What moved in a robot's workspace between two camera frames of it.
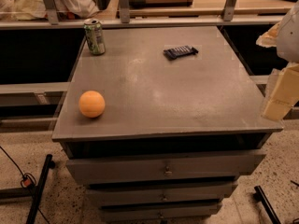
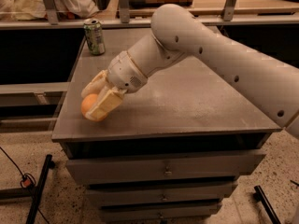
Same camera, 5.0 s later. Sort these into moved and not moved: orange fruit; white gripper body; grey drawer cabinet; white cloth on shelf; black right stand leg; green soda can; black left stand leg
Moved: white gripper body
Not moved: orange fruit; black left stand leg; grey drawer cabinet; green soda can; black right stand leg; white cloth on shelf
